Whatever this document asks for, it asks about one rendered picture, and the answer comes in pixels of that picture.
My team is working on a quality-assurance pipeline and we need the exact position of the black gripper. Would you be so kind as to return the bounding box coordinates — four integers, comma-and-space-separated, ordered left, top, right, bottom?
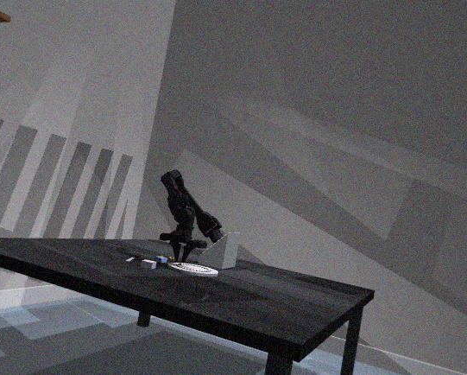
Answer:
159, 223, 207, 263

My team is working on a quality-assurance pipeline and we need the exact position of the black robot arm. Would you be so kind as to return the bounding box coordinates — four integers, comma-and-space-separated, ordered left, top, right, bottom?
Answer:
161, 169, 224, 244

